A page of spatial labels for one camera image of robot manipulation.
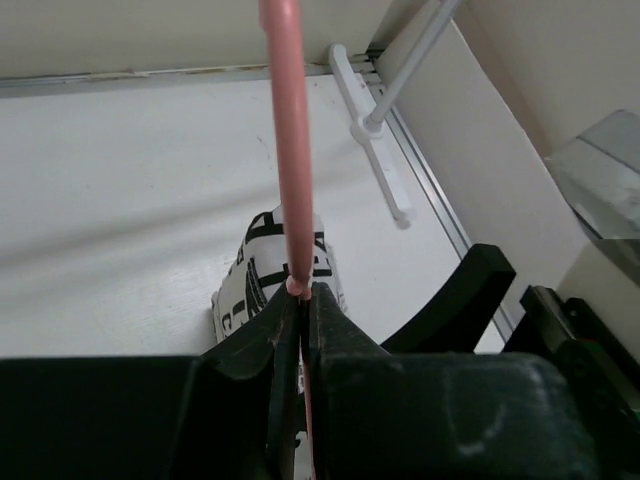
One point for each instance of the newspaper print trousers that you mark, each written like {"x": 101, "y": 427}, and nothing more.
{"x": 280, "y": 280}

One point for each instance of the pink wire hanger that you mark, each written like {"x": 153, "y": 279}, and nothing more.
{"x": 282, "y": 24}

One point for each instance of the aluminium side rail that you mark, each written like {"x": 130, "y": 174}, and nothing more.
{"x": 448, "y": 223}

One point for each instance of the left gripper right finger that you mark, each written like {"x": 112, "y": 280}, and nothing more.
{"x": 515, "y": 415}

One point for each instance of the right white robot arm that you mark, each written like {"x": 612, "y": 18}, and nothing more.
{"x": 566, "y": 331}

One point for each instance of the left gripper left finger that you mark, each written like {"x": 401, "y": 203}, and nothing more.
{"x": 227, "y": 414}

